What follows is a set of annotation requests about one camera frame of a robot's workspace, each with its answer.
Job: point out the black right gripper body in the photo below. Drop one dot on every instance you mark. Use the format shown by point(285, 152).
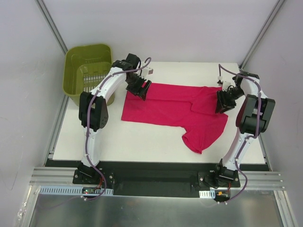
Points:
point(226, 99)

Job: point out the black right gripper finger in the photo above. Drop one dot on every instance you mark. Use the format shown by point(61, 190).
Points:
point(224, 107)
point(222, 102)

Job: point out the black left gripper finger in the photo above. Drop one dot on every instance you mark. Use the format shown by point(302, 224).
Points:
point(144, 89)
point(136, 91)

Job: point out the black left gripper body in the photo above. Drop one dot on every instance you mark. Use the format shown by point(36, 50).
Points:
point(136, 83)

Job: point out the pink t shirt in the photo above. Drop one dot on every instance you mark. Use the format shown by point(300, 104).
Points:
point(192, 108)

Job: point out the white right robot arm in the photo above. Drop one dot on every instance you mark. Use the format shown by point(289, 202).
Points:
point(253, 119)

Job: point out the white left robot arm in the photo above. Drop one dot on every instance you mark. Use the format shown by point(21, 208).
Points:
point(93, 112)

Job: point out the olive green plastic basket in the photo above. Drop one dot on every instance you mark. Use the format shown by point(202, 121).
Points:
point(85, 67)

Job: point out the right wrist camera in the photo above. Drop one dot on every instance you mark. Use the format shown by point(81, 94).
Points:
point(225, 85)

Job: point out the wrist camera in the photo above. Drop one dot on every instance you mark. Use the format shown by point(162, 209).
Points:
point(146, 72)
point(225, 85)

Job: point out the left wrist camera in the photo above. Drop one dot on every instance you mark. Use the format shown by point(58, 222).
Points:
point(146, 72)

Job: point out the front aluminium rail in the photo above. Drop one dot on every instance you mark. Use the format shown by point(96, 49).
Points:
point(257, 180)

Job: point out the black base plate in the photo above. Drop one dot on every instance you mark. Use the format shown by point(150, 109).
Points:
point(155, 179)

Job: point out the right back frame post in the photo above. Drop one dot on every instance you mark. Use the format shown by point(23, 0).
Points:
point(265, 27)

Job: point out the frame post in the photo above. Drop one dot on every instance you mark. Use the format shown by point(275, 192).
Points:
point(265, 27)
point(52, 25)

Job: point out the right white cable duct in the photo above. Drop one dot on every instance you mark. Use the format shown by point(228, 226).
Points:
point(207, 194)

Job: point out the white cable duct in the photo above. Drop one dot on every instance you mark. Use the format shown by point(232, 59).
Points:
point(207, 194)
point(70, 190)

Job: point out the left back frame post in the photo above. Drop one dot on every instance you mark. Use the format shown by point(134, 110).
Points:
point(52, 25)

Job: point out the left white cable duct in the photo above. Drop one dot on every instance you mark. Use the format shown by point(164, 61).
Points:
point(70, 190)

